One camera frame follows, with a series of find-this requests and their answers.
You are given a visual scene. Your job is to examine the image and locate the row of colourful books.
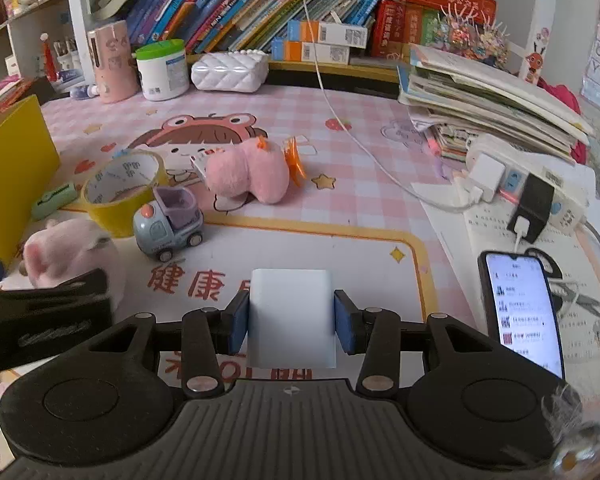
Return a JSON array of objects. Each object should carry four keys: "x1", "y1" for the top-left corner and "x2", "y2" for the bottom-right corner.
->
[{"x1": 125, "y1": 0, "x2": 379, "y2": 56}]

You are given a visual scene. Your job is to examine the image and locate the orange blue white box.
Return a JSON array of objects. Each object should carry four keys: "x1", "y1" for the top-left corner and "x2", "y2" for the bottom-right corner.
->
[
  {"x1": 287, "y1": 20, "x2": 368, "y2": 49},
  {"x1": 271, "y1": 37, "x2": 350, "y2": 65}
]

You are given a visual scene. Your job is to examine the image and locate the red tube bottle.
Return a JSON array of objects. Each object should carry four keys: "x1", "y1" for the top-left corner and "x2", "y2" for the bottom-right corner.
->
[{"x1": 40, "y1": 32, "x2": 58, "y2": 82}]

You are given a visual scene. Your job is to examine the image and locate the black charger plug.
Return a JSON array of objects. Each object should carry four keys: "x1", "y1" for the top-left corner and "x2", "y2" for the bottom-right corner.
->
[{"x1": 507, "y1": 174, "x2": 554, "y2": 244}]

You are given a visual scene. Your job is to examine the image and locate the pink cylindrical container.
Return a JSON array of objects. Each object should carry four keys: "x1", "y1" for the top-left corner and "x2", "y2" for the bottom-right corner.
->
[{"x1": 87, "y1": 21, "x2": 140, "y2": 104}]

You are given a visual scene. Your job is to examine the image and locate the white charger plug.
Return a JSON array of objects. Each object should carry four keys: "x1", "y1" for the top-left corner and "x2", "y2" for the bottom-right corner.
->
[{"x1": 464, "y1": 154, "x2": 505, "y2": 204}]

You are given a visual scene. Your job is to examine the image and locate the white power adapter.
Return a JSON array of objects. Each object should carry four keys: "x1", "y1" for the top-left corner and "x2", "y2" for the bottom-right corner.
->
[{"x1": 247, "y1": 269, "x2": 337, "y2": 370}]

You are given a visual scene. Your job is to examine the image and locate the orange blue white box upper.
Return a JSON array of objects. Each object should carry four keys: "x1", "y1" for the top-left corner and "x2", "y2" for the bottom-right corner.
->
[{"x1": 287, "y1": 20, "x2": 368, "y2": 49}]

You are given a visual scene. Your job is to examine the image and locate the white jar green lid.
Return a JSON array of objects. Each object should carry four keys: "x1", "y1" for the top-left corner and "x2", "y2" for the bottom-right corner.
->
[{"x1": 135, "y1": 39, "x2": 190, "y2": 102}]

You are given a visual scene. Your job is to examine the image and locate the white charging cable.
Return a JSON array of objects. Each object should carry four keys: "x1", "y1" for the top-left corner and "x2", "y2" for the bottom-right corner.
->
[{"x1": 301, "y1": 0, "x2": 481, "y2": 212}]

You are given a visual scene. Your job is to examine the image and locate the white power strip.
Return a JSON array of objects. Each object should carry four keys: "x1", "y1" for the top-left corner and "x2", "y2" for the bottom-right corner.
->
[{"x1": 466, "y1": 134, "x2": 588, "y2": 243}]

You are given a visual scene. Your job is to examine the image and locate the black smartphone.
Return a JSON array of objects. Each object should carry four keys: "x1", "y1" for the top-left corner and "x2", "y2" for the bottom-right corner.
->
[{"x1": 478, "y1": 250, "x2": 565, "y2": 378}]

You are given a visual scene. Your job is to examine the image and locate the stack of papers and booklets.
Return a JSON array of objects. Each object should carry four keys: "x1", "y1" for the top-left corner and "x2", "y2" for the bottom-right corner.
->
[{"x1": 396, "y1": 46, "x2": 594, "y2": 164}]

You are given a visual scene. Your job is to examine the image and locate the grey purple toy truck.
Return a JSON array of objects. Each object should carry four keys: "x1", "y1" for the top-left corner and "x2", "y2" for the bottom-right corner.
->
[{"x1": 133, "y1": 186, "x2": 204, "y2": 263}]

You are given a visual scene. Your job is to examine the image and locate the large pink plush toy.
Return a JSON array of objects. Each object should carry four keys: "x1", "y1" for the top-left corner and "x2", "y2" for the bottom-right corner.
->
[{"x1": 1, "y1": 218, "x2": 126, "y2": 311}]

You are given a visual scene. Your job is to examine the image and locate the yellow cardboard box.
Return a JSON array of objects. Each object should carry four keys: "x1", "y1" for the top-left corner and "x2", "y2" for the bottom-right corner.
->
[{"x1": 0, "y1": 96, "x2": 60, "y2": 266}]

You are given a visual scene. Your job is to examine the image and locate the small pink plush toy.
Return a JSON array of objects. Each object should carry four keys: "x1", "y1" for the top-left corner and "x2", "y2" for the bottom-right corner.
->
[{"x1": 204, "y1": 136, "x2": 290, "y2": 204}]

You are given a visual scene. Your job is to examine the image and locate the black scissors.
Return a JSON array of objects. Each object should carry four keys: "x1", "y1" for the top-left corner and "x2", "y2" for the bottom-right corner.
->
[{"x1": 524, "y1": 247, "x2": 600, "y2": 320}]

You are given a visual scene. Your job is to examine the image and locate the pink checkered cartoon desk mat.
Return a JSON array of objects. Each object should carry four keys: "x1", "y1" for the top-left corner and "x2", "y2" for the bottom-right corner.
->
[{"x1": 0, "y1": 84, "x2": 481, "y2": 391}]

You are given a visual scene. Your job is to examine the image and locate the yellow tape roll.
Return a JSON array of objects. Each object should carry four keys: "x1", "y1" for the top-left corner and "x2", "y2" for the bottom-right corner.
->
[{"x1": 81, "y1": 151, "x2": 169, "y2": 238}]

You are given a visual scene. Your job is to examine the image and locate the orange blue white box lower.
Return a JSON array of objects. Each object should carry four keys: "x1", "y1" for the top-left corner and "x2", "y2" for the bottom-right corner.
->
[{"x1": 271, "y1": 37, "x2": 350, "y2": 65}]

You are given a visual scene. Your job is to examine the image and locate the white quilted pouch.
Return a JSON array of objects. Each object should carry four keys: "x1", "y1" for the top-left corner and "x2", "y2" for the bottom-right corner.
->
[{"x1": 190, "y1": 50, "x2": 268, "y2": 93}]

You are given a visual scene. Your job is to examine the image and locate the red boxed book set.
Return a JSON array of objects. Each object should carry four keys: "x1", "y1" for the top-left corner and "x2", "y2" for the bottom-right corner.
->
[{"x1": 370, "y1": 0, "x2": 496, "y2": 60}]

